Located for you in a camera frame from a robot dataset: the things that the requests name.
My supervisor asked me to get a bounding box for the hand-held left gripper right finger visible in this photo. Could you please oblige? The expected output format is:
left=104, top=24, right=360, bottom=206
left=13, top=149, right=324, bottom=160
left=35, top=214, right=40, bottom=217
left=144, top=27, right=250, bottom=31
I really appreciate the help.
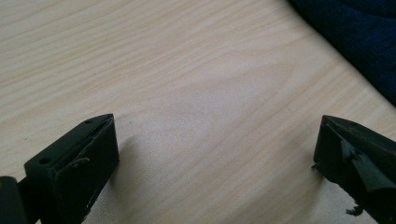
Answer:
left=311, top=114, right=396, bottom=224

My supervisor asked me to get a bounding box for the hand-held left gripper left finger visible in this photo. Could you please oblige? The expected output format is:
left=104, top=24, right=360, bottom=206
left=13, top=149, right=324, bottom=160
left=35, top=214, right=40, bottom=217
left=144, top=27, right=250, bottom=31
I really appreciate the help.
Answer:
left=18, top=113, right=120, bottom=224

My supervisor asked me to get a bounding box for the dark blue cloth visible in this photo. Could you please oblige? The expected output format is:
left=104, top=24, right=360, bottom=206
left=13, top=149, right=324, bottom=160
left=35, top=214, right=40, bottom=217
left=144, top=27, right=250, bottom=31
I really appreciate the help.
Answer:
left=288, top=0, right=396, bottom=107

